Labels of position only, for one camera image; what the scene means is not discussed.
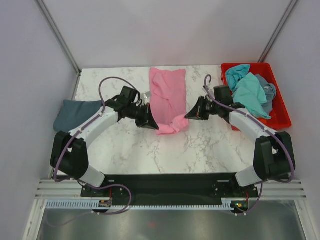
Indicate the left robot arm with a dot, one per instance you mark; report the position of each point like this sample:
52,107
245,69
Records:
69,157

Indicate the pink t shirt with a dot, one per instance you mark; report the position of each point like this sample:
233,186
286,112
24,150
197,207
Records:
168,100

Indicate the corner aluminium post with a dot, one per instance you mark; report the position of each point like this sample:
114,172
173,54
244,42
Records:
58,35
278,29

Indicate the left corner aluminium post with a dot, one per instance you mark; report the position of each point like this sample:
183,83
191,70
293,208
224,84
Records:
58,35

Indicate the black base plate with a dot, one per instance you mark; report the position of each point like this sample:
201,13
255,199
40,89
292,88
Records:
192,180

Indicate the white slotted cable duct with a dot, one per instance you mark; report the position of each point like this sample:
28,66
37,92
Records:
223,204

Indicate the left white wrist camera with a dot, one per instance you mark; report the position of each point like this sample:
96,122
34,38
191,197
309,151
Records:
147,95

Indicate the teal t shirt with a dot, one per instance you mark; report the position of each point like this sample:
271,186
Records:
246,90

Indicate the red plastic bin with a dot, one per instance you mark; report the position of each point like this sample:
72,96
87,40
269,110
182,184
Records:
279,115

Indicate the right corner aluminium post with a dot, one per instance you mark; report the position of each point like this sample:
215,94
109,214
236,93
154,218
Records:
278,29

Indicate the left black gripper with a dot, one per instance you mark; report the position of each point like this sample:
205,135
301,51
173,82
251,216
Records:
149,122

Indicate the grey blue t shirt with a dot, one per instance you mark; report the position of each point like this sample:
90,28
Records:
270,92

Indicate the folded dark blue t shirt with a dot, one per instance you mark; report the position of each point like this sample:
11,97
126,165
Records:
74,113

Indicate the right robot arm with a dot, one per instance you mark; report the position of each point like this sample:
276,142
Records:
273,157

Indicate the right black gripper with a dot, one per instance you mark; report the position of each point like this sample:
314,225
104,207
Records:
197,111

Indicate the aluminium frame rail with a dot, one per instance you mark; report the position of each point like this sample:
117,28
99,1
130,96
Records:
70,189

